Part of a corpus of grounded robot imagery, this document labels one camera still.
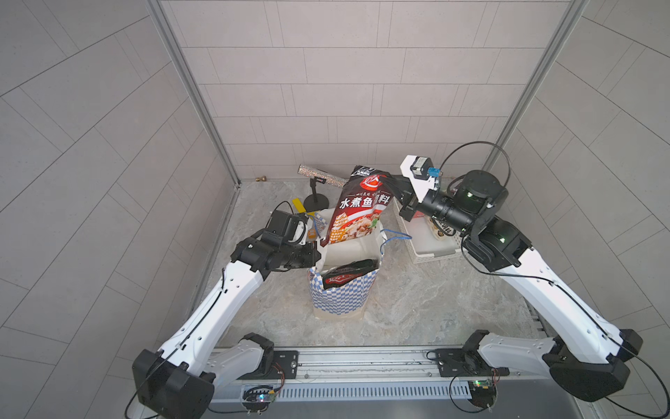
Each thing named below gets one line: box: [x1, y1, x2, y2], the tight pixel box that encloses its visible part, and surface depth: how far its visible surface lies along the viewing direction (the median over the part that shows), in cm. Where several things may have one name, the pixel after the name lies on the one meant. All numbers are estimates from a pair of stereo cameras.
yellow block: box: [292, 198, 315, 220], surface depth 110 cm
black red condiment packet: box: [320, 164, 403, 247], surface depth 58 cm
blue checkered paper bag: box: [307, 209, 388, 321], surface depth 68 cm
